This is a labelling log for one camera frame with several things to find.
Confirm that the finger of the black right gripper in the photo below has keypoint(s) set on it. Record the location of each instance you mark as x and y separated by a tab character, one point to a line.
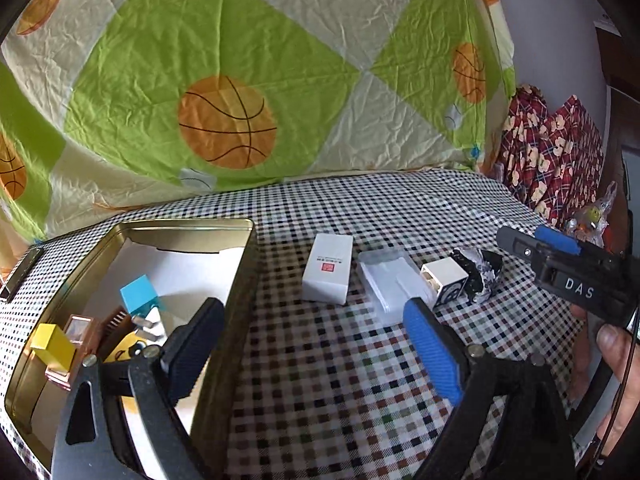
526	248

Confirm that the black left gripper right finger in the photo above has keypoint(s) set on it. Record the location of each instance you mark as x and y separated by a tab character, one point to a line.
460	374

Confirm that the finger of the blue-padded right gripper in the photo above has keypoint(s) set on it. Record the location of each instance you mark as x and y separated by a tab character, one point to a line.
558	240

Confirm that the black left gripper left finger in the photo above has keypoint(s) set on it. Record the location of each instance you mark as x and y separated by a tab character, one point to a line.
161	376

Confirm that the yellow cartoon face toy block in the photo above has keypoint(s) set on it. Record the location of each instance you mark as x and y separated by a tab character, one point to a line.
134	343

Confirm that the purple black crystal rock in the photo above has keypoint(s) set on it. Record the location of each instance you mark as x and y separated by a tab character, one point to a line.
484	269

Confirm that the yellow cube block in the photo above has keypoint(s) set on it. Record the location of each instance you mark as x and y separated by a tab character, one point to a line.
53	348

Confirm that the white box with red logo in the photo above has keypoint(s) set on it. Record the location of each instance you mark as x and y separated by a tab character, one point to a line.
327	271

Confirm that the right hand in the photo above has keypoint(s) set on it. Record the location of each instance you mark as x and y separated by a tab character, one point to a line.
614	344

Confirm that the clear bag with toys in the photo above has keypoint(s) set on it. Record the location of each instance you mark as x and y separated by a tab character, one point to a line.
589	223

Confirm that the brown comb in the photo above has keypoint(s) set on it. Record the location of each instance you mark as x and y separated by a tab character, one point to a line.
115	328

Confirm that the small blue cube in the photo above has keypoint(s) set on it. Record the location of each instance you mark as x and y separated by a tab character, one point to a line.
140	297

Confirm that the red plaid bear fabric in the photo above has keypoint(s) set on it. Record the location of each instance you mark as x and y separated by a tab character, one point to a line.
549	161

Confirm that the white box with moon print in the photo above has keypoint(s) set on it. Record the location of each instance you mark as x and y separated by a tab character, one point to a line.
446	277

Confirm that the small wooden framed box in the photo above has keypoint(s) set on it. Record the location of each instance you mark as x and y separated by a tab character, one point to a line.
84	334

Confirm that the gold metal tin box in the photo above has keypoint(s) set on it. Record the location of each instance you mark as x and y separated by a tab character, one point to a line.
94	431

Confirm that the clear plastic case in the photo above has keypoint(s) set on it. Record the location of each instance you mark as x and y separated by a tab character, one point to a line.
390	279

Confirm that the checkered tablecloth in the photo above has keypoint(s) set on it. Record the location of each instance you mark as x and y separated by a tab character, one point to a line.
327	392

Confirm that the black phone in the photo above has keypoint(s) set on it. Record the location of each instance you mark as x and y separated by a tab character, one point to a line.
10	288

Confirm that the green basketball print sheet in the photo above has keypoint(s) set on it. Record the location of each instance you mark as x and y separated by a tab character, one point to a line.
109	105

